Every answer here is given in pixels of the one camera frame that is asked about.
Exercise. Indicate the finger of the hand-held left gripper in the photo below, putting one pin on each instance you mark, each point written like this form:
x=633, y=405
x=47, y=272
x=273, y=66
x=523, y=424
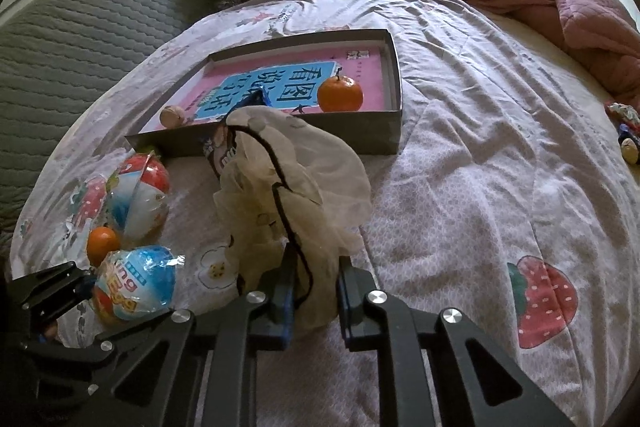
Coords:
x=125, y=337
x=50, y=287

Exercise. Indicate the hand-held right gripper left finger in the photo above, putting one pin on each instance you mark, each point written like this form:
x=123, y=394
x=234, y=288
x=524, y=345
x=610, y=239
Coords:
x=281, y=302

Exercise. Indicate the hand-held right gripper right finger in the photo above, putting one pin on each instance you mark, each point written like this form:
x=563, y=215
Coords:
x=346, y=302

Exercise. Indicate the clear plastic snack bag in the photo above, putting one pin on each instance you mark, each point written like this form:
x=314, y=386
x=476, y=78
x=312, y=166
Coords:
x=135, y=282

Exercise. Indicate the small tangerine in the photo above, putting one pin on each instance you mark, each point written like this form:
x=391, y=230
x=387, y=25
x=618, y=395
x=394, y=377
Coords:
x=102, y=246

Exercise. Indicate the red candy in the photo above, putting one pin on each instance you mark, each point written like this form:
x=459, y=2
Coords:
x=145, y=179

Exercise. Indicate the blue snack packet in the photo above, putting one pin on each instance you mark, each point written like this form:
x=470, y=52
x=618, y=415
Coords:
x=220, y=152

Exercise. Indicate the large tangerine with leaf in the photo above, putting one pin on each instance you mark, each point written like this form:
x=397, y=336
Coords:
x=340, y=94

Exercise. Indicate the walnut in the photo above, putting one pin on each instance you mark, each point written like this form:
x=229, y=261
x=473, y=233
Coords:
x=172, y=116

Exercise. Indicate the printed strawberry bed sheet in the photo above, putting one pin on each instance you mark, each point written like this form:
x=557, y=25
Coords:
x=475, y=187

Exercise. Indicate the pink and blue book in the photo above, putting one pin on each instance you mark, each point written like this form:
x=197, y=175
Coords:
x=372, y=77

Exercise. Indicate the grey quilted mattress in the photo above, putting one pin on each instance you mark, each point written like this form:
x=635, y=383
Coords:
x=75, y=57

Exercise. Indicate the pink quilt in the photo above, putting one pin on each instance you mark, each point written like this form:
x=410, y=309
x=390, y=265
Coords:
x=575, y=17

